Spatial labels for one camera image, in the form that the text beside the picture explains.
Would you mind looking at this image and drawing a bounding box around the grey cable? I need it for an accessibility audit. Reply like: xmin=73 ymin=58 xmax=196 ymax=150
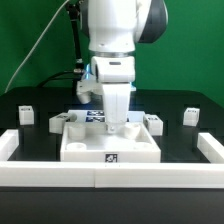
xmin=3 ymin=0 xmax=72 ymax=94

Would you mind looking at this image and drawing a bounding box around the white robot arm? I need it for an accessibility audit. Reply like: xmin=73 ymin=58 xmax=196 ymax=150
xmin=80 ymin=0 xmax=168 ymax=133

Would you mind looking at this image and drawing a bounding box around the white U-shaped fence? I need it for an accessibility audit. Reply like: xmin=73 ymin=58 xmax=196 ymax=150
xmin=0 ymin=129 xmax=224 ymax=189

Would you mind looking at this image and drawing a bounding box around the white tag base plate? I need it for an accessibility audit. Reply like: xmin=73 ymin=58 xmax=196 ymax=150
xmin=67 ymin=110 xmax=145 ymax=123

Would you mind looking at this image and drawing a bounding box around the black cable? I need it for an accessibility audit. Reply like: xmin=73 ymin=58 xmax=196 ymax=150
xmin=37 ymin=69 xmax=84 ymax=89

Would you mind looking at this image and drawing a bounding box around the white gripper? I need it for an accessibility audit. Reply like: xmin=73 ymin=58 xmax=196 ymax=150
xmin=91 ymin=56 xmax=135 ymax=134

